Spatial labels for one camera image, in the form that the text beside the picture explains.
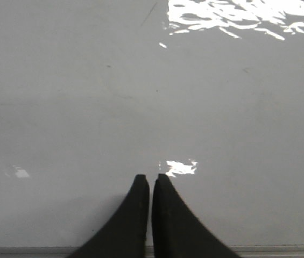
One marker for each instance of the white whiteboard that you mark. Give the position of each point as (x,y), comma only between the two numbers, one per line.
(210,93)

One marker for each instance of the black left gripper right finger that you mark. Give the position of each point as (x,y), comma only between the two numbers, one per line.
(176,231)

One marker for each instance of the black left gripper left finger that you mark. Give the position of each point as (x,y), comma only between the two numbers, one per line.
(124,234)

